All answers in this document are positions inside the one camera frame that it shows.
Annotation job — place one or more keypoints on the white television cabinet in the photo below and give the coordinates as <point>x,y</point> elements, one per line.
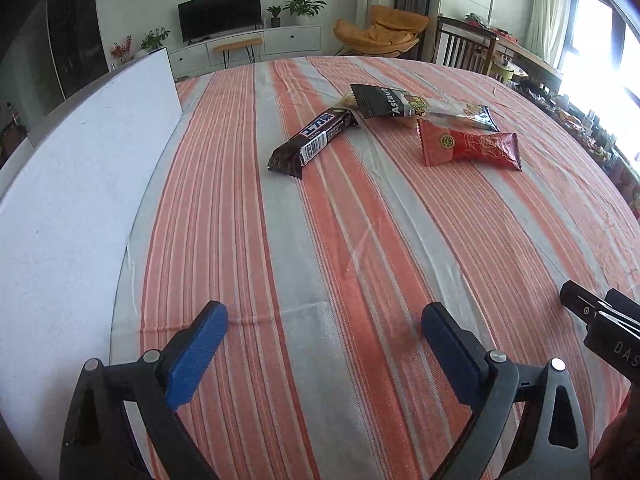
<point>292,40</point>

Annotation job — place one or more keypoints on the red snack packet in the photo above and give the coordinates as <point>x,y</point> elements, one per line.
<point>465,147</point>

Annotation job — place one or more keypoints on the large green potted plant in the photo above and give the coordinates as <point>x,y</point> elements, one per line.
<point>302,7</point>

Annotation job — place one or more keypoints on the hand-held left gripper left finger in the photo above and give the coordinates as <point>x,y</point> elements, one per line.
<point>197,355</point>

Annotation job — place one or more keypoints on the row of assorted packages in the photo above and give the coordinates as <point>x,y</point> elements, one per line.
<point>585,130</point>

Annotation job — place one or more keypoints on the white sheer curtain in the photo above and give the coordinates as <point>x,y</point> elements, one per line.
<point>545,10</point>

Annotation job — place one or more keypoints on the black television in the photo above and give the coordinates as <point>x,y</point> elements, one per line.
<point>220,12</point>

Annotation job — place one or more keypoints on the black snack packet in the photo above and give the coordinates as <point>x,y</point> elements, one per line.
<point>380,102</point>

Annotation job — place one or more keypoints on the cream long snack packet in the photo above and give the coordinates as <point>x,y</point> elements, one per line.
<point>347,102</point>

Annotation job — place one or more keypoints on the black glass display cabinet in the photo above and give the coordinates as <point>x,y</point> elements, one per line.
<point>75,30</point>

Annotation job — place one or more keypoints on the orange rocking chair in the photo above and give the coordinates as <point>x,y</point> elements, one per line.
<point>385,30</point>

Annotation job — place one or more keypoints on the red flowers in vase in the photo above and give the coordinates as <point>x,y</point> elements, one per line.
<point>121,50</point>

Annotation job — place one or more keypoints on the window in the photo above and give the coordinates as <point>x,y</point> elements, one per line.
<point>600,60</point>

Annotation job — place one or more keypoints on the wooden bench with black legs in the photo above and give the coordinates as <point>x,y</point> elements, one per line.
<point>237,44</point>

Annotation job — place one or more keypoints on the brown chocolate bar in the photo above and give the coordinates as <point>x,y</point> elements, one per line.
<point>312,140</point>

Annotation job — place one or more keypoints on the small potted plant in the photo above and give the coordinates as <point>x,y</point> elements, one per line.
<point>274,16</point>

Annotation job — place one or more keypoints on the bushy green potted plant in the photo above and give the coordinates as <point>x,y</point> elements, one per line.
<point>155,40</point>

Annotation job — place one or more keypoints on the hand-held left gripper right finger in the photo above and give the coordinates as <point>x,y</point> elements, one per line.
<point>452,355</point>

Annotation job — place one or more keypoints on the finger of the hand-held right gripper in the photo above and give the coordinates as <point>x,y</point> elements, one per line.
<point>580,302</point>
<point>622,306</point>

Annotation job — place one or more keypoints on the white cardboard box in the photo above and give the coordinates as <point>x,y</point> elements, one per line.
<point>75,210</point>

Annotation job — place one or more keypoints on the orange striped tablecloth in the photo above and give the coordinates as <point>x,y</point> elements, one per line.
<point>350,240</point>

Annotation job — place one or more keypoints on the yellow green stool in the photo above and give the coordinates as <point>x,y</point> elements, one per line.
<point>507,70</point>

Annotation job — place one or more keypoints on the dark wooden chair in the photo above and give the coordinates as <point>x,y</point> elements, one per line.
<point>460,45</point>

